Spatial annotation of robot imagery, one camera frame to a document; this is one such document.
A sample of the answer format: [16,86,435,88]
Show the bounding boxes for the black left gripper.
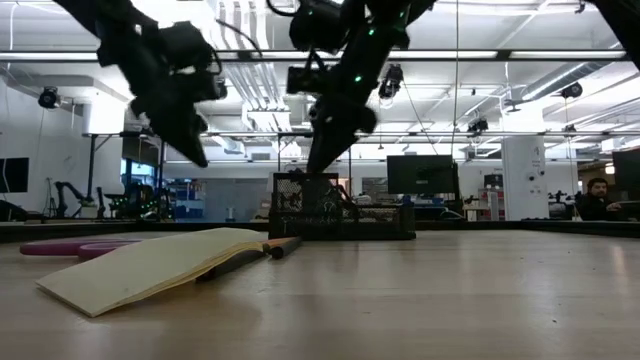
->
[98,28,228,169]

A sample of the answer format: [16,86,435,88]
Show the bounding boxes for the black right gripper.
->
[306,43,397,174]

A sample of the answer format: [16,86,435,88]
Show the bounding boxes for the black mesh desk organizer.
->
[267,171,417,242]

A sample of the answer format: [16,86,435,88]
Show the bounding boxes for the thick black marker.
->
[269,235,304,261]

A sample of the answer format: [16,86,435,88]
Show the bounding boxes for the yellow sticky note pad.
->
[35,227,265,319]

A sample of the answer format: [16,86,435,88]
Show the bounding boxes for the purple scissors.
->
[19,236,146,262]

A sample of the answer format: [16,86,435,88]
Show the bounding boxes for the large black monitor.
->
[386,154,460,197]

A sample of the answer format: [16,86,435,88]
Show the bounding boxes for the white pillar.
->
[501,135,549,223]

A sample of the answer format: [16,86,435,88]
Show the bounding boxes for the person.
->
[574,176,628,222]

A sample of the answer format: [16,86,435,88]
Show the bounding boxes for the dark monitor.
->
[612,148,640,201]

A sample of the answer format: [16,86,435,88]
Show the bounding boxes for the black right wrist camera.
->
[285,65,322,95]

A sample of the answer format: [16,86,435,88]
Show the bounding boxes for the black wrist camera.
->
[285,65,322,95]
[162,21,218,72]

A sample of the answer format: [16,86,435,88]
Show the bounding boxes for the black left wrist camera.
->
[162,21,218,72]

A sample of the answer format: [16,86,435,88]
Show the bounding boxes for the black wall screen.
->
[0,155,31,194]

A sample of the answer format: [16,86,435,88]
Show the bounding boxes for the black aluminium table frame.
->
[0,218,640,243]

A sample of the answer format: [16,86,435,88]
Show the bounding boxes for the black overhead frame bar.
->
[0,48,629,63]

